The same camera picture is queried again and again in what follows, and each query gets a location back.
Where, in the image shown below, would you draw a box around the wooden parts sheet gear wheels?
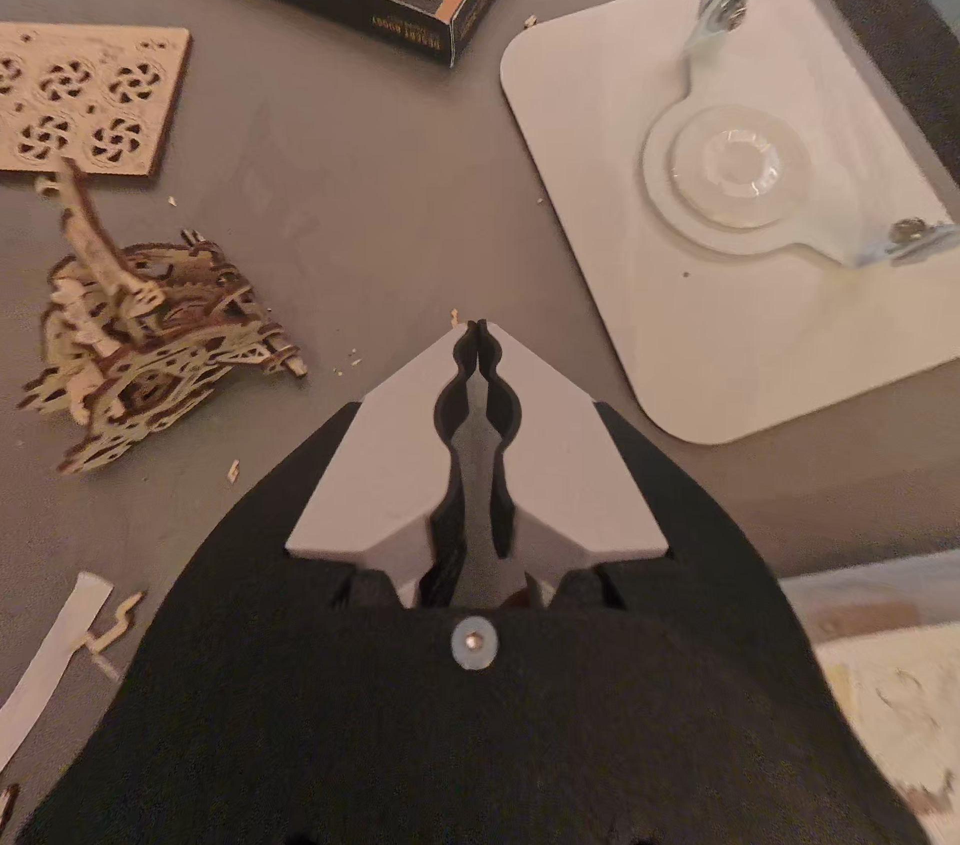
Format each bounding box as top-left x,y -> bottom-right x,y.
0,22 -> 192,180

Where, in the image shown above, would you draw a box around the wooden mechanical model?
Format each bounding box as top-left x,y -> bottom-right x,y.
18,158 -> 309,475

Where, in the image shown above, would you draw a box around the zigzag wooden piece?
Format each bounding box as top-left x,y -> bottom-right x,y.
86,590 -> 146,657

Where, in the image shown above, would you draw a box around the white paper strip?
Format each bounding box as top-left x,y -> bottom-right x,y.
0,571 -> 114,775

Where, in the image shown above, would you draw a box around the white document stand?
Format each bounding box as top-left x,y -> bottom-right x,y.
500,0 -> 960,445

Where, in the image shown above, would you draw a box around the illustrated instruction booklet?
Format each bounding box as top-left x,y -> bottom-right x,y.
780,552 -> 960,845

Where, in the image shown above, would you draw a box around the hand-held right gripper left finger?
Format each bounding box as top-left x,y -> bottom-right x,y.
285,321 -> 478,608

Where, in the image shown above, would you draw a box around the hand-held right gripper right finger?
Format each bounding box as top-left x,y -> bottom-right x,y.
480,321 -> 669,595

